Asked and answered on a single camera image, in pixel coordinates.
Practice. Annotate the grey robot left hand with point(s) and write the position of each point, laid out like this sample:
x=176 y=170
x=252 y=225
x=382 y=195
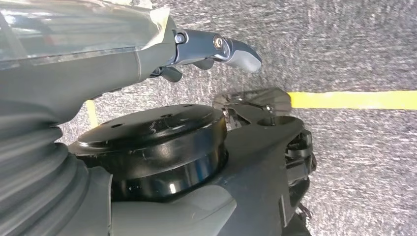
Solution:
x=81 y=65

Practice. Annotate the yellow floor tape marking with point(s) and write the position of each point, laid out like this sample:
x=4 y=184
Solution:
x=91 y=114

